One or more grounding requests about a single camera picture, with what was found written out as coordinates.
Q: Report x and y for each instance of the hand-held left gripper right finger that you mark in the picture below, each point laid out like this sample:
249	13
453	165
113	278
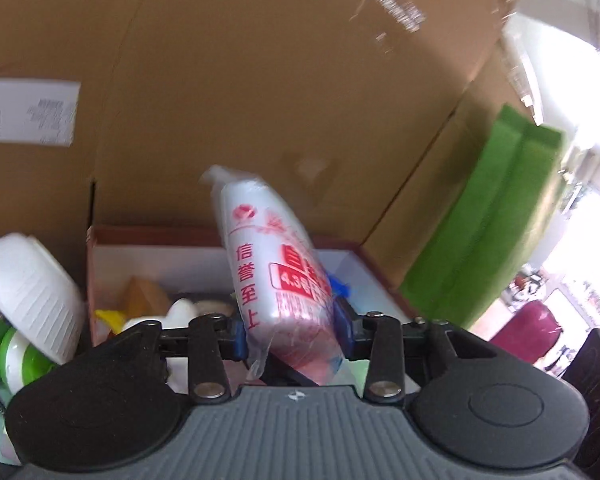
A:
342	327

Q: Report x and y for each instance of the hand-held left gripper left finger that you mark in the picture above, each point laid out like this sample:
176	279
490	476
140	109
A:
207	360

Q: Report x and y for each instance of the white bag roll red print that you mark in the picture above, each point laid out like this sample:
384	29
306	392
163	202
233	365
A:
270	260

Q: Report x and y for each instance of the reddish brown cardboard box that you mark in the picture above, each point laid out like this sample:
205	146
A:
92	285

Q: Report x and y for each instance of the blue plastic item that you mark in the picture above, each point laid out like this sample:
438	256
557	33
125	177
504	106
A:
341	285

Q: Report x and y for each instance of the white rounded item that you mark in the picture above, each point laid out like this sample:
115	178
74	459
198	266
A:
180	310

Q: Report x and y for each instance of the tan paper item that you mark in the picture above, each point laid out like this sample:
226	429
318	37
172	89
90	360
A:
145	295

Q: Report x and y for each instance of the maroon bag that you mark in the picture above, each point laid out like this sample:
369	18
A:
527	332

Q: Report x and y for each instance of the yellow item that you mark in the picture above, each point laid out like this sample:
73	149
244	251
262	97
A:
111	321

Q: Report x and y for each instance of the green foam board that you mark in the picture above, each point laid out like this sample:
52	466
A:
480	220

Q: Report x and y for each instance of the green and white round toy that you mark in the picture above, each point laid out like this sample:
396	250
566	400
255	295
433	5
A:
30	365

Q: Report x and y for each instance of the white ceramic bowl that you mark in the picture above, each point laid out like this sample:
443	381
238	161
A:
25	280

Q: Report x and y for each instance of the large cardboard box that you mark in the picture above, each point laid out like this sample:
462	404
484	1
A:
230	60

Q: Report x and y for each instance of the white shipping label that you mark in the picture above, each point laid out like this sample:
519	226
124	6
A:
25	112

